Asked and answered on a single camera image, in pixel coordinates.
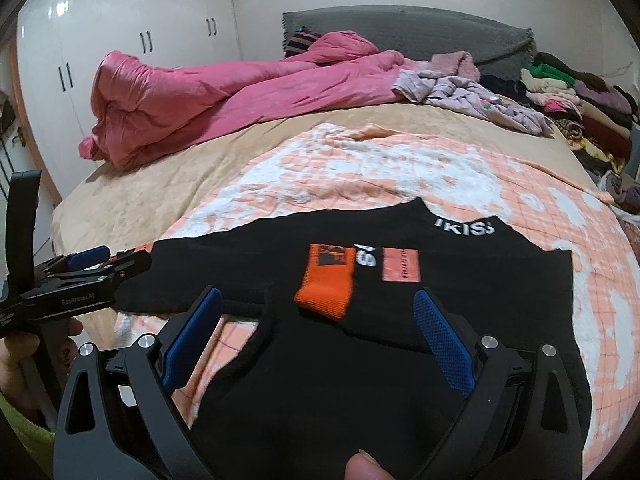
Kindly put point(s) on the striped pillow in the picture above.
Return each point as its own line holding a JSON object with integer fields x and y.
{"x": 300, "y": 42}

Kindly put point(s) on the dark folded garment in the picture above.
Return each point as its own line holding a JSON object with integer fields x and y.
{"x": 505, "y": 90}

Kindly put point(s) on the lilac crumpled garment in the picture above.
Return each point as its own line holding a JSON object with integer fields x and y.
{"x": 475, "y": 100}

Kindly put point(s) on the person's right hand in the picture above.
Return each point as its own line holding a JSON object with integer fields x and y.
{"x": 372, "y": 467}

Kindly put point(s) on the stack of folded clothes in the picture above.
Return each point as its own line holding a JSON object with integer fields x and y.
{"x": 585, "y": 105}

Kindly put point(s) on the white plastic bag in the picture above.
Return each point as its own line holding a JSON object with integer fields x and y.
{"x": 620, "y": 187}

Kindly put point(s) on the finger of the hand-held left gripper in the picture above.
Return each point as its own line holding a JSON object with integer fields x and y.
{"x": 132, "y": 263}
{"x": 87, "y": 256}

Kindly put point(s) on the black shirt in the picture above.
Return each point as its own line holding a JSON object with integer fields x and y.
{"x": 320, "y": 385}

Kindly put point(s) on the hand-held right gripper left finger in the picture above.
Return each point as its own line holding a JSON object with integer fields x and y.
{"x": 192, "y": 332}

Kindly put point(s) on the beige bed sheet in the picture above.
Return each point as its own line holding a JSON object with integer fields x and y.
{"x": 150, "y": 185}

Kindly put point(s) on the white wardrobe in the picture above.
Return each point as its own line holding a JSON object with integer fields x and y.
{"x": 125, "y": 10}

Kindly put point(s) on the person's left hand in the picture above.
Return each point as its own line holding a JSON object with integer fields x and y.
{"x": 15, "y": 360}

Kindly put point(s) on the mauve fleece garment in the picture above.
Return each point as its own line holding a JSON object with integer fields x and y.
{"x": 452, "y": 65}

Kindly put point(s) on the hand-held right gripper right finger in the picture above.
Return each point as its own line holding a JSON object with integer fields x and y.
{"x": 442, "y": 340}

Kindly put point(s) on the peach checked blanket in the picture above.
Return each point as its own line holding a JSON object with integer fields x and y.
{"x": 400, "y": 170}

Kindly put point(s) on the pink duvet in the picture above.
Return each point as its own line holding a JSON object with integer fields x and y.
{"x": 175, "y": 105}

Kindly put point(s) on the grey storage box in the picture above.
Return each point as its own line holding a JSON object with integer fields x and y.
{"x": 634, "y": 150}

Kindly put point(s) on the grey headboard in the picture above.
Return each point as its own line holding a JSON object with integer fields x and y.
{"x": 425, "y": 35}

